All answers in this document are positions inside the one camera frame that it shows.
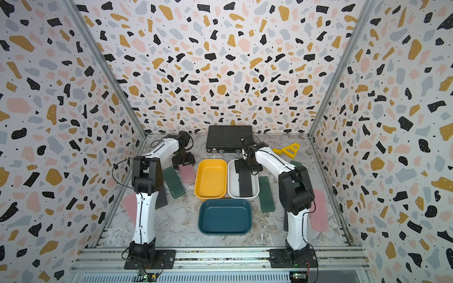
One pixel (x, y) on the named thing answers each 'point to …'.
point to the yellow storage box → (210, 181)
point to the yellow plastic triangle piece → (290, 150)
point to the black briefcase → (226, 139)
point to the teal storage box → (225, 217)
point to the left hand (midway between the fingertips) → (190, 165)
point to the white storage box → (233, 184)
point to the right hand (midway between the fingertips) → (244, 169)
